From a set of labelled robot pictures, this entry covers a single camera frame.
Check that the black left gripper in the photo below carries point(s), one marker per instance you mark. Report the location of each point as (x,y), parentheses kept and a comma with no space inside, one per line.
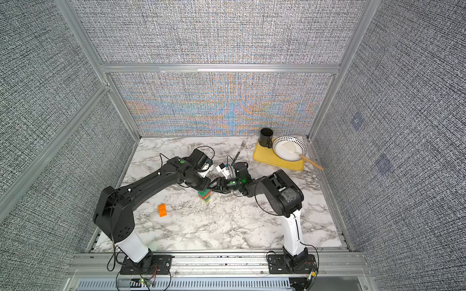
(207,182)

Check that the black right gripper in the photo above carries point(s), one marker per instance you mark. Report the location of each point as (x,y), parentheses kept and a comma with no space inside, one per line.
(221,183)

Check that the dark green lego brick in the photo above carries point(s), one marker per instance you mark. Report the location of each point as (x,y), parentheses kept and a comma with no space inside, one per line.
(205,192)

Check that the orange lego brick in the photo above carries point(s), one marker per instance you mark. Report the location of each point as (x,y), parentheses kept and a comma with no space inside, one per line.
(162,211)

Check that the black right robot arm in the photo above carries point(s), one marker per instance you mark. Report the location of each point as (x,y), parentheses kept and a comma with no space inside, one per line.
(284,197)

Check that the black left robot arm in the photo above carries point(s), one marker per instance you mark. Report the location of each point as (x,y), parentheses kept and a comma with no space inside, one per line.
(114,211)

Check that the black mug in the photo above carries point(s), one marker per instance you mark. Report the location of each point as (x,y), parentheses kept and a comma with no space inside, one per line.
(265,138)

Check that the white patterned bowl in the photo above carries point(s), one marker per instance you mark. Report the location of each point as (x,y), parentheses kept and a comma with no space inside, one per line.
(282,153)

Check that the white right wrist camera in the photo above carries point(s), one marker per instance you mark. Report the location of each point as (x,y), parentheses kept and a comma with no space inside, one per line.
(223,169)

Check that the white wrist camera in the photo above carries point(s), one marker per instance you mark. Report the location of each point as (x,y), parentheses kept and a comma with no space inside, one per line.
(223,169)
(206,168)

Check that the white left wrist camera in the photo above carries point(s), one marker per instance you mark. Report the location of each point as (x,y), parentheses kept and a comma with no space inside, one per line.
(206,168)

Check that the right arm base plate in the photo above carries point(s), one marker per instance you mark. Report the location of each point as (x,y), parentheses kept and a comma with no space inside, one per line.
(285,264)

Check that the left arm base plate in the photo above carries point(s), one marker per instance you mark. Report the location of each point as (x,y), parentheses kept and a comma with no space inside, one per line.
(151,264)

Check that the aluminium front rail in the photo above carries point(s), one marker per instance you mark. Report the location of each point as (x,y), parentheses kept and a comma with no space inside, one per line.
(225,263)

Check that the aluminium frame corner post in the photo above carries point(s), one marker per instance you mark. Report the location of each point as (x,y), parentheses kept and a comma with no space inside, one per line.
(85,42)

